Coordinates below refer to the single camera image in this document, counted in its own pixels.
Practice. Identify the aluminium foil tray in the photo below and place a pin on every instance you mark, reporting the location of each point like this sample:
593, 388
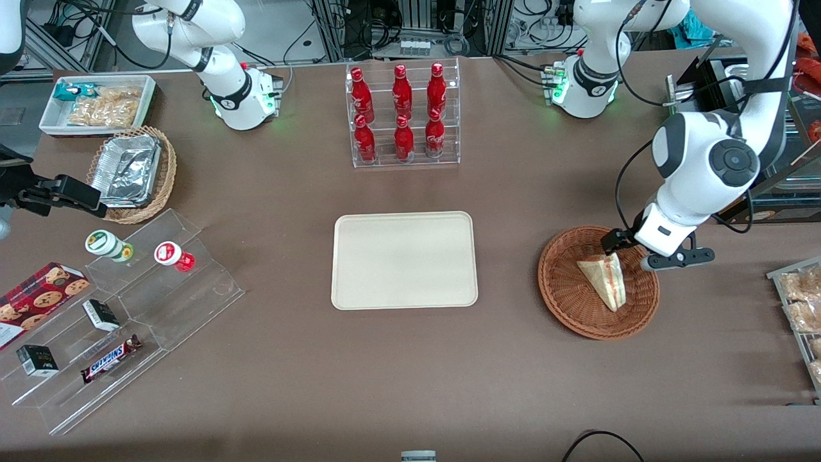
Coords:
128, 170

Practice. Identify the clear acrylic stepped stand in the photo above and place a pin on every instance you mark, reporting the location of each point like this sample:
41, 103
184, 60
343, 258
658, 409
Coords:
167, 321

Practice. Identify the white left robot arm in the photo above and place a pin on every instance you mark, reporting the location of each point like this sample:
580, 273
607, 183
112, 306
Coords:
737, 160

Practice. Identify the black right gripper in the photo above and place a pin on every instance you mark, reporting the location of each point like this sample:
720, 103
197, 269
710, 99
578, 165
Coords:
22, 188

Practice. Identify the red cookie box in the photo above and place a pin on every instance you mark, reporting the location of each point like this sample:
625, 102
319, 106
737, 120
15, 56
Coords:
38, 298

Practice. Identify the wrapped bread pack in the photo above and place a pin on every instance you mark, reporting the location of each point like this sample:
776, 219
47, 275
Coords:
805, 285
805, 316

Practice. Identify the snickers chocolate bar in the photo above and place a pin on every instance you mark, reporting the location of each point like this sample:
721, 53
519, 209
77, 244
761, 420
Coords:
110, 359

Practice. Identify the triangle sandwich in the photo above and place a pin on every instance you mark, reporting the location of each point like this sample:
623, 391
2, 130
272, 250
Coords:
606, 282

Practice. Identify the red cola bottle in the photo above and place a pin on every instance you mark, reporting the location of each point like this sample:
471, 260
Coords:
404, 141
437, 90
365, 144
435, 138
402, 93
361, 96

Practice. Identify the brown round wicker basket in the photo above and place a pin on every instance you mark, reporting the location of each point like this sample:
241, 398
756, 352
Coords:
577, 308

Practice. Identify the teal snack packet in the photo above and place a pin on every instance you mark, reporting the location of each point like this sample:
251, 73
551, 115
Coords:
67, 91

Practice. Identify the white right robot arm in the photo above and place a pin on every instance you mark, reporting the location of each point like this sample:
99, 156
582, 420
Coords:
192, 32

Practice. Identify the clear acrylic bottle rack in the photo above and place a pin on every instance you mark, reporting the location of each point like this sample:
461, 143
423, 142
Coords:
417, 163

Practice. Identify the small grey device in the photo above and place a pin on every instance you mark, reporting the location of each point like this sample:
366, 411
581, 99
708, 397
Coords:
418, 456

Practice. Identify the white rectangular snack tray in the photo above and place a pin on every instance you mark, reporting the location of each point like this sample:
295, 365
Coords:
51, 122

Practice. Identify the green lid cup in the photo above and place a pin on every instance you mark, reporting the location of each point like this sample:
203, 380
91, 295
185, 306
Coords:
106, 244

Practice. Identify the small black box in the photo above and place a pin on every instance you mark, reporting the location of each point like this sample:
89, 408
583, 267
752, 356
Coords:
101, 314
37, 360

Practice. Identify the clear bag of crackers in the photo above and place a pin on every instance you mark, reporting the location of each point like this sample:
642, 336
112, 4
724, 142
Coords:
106, 109

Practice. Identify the red lid cup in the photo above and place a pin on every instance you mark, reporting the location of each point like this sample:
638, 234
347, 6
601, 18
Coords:
170, 254

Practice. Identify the beige plastic tray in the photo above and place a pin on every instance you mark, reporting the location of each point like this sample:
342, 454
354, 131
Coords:
404, 260

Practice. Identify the white power strip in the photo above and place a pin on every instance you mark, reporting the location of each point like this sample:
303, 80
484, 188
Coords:
415, 47

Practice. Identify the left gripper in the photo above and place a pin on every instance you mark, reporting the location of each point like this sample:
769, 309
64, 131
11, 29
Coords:
617, 239

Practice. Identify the black food display case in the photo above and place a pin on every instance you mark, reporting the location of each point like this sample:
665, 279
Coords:
779, 199

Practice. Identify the light oval wicker basket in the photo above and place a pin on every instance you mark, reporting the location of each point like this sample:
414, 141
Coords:
167, 173

